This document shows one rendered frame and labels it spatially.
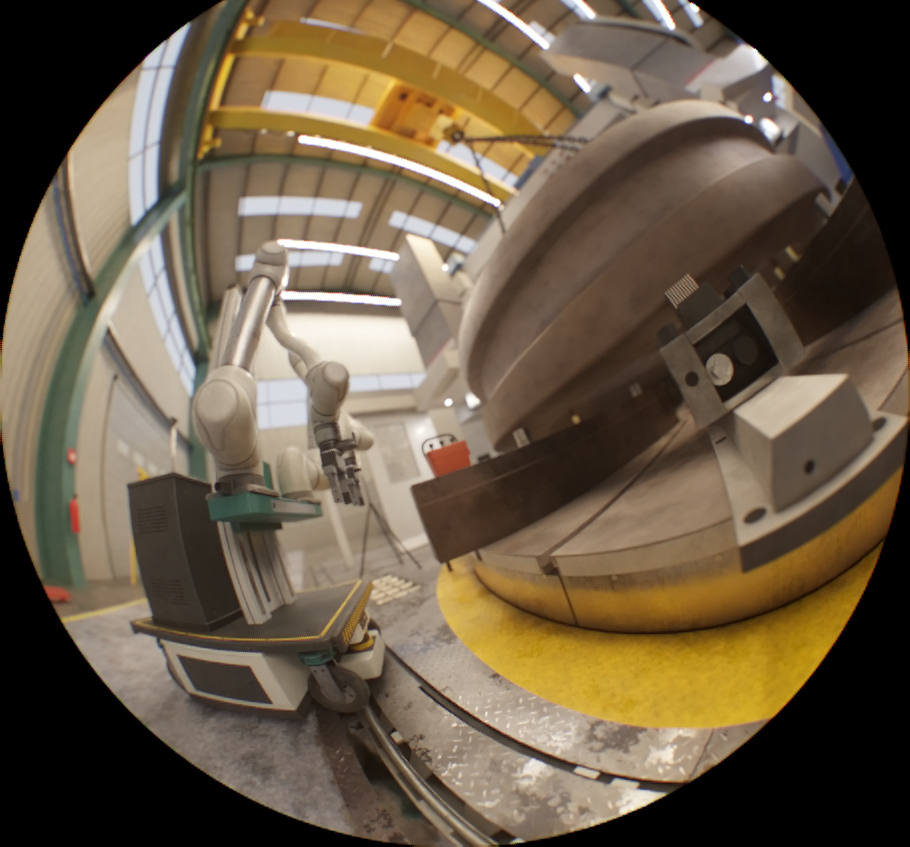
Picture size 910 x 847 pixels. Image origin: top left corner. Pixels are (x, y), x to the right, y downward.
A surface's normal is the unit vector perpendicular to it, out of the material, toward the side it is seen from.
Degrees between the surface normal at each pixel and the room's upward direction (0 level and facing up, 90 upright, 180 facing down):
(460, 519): 90
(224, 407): 93
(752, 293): 90
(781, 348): 90
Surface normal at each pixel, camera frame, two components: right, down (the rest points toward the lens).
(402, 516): 0.51, -0.49
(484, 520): 0.22, -0.44
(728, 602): -0.79, 0.07
